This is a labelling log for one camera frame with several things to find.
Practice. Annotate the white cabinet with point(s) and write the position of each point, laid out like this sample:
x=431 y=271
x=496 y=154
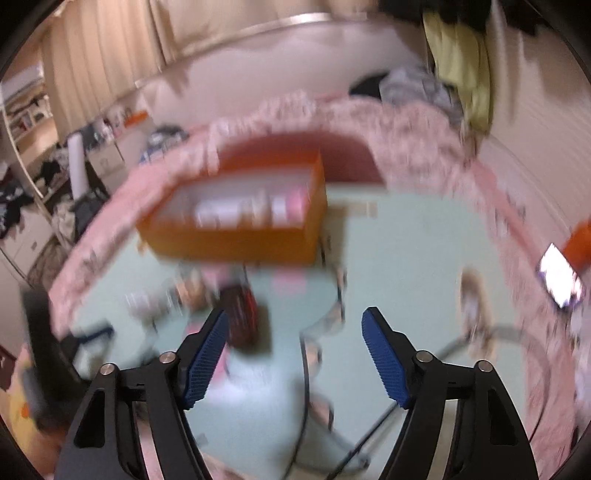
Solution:
x=106 y=157

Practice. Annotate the yellow-green hanging cloth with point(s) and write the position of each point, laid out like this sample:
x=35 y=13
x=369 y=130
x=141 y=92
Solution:
x=457 y=60

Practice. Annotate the dark red pouch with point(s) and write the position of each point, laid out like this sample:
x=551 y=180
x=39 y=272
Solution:
x=241 y=318

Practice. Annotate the white roll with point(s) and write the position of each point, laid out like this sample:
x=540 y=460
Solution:
x=77 y=161

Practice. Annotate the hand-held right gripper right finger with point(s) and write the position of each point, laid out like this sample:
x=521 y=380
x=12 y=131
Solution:
x=385 y=364

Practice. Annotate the dark hanging clothes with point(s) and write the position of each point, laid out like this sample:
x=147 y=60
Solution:
x=461 y=9

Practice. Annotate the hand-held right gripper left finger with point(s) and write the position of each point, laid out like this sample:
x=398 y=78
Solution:
x=203 y=364

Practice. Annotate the beige curtain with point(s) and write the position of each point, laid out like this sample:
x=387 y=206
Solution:
x=101 y=60

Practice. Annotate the orange cardboard box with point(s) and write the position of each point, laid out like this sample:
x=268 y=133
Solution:
x=231 y=242

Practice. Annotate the smartphone with lit screen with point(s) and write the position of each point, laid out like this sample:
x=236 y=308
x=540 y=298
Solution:
x=559 y=274

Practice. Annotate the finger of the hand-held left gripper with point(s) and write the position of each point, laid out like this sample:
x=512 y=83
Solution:
x=94 y=335

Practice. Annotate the orange bottle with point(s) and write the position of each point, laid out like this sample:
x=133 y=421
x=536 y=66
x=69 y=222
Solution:
x=581 y=244

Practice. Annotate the grey clothes pile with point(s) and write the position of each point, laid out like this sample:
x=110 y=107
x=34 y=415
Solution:
x=415 y=90

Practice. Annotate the black clothes pile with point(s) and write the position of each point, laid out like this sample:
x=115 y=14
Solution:
x=367 y=85

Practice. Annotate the small orange box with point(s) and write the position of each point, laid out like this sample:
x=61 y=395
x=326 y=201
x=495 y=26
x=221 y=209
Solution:
x=137 y=118

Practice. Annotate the maroon pillow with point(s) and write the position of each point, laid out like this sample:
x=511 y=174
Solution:
x=300 y=145

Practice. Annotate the dark bag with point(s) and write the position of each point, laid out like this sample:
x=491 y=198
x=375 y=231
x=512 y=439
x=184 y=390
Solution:
x=90 y=210

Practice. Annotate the yellow cloth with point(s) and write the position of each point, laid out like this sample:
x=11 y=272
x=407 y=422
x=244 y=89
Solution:
x=16 y=410

